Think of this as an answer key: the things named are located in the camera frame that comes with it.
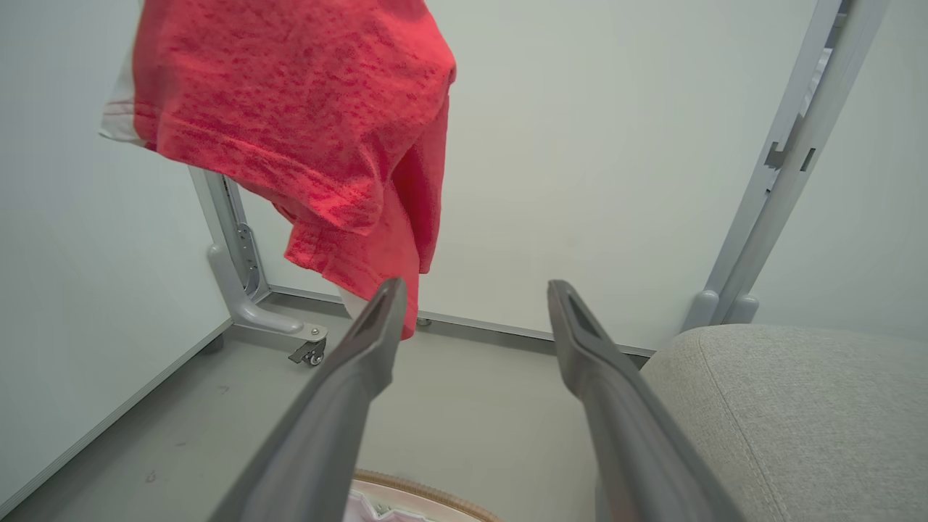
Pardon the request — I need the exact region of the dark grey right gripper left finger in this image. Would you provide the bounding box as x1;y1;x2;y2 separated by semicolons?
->
209;278;408;522

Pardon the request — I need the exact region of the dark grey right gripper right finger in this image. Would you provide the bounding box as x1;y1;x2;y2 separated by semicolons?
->
547;280;745;522

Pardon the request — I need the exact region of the red jersey shirt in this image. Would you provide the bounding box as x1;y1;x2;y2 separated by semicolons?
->
99;0;457;341

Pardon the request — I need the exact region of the white cloth in basket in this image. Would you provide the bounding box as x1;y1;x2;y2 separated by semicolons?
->
344;489;468;522

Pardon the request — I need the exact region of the white laundry basket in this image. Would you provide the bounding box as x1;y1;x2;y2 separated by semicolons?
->
352;469;502;522

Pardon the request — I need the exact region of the black caster wheel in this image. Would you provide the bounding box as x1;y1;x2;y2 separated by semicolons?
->
289;339;326;368

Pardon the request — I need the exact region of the grey metal partition foot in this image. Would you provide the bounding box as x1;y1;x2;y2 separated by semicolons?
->
207;243;328;341

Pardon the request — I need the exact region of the grey fabric sofa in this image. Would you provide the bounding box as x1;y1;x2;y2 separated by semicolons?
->
641;324;928;522

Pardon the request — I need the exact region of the grey slim partition post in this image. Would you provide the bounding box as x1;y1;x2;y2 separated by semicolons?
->
188;167;263;299

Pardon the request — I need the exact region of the grey right frame leg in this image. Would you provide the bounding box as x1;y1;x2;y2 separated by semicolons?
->
681;0;890;331

